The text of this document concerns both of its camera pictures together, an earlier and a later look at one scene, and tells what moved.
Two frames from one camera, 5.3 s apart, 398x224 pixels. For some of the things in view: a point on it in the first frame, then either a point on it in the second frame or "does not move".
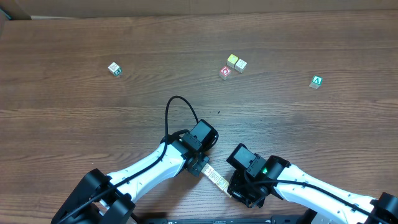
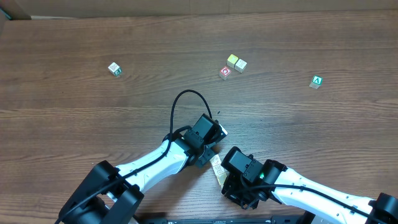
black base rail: x=275 y=219 does not move
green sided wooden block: x=115 y=68 does not move
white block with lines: x=240 y=65 does not move
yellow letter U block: x=207 y=170 → x=216 y=160
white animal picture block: x=214 y=177 → x=219 y=169
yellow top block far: x=232 y=60 does not move
